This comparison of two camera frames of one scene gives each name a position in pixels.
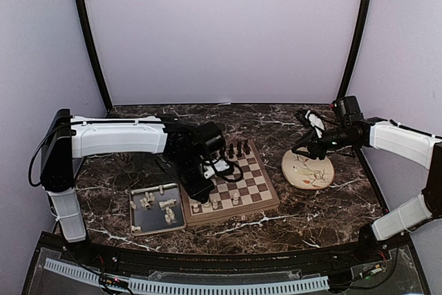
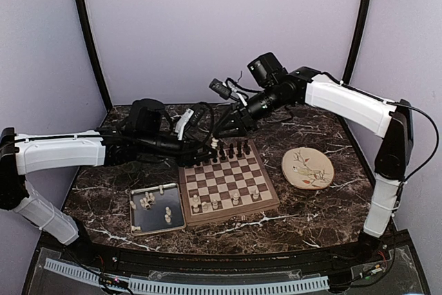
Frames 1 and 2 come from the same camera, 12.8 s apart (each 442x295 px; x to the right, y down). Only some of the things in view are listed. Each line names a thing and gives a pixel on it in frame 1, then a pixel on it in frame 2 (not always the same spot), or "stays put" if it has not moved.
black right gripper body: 316,146 to 244,116
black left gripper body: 187,177 to 183,159
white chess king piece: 235,199 stays put
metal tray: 156,209 stays put
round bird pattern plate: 305,172 stays put
